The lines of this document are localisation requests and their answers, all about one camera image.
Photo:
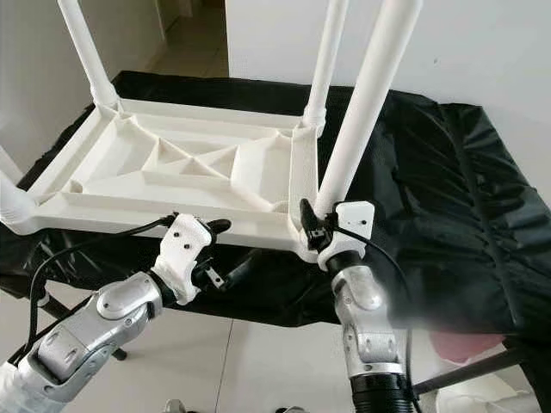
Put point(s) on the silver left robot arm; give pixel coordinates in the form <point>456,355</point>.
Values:
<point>90,335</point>

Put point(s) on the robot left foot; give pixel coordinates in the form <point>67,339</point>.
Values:
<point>176,406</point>

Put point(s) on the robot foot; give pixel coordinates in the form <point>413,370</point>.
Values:
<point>176,406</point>
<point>288,410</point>

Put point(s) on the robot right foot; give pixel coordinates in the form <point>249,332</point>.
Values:
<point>288,410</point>

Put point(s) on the pink round object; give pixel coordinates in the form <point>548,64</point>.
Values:
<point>469,344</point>

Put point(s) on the white plastic object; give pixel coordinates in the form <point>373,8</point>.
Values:
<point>482,400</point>

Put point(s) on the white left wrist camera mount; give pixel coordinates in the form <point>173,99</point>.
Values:
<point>185,249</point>

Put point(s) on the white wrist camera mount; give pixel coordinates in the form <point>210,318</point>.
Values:
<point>353,219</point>
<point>185,249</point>

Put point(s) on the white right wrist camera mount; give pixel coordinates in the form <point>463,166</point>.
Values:
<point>353,219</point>

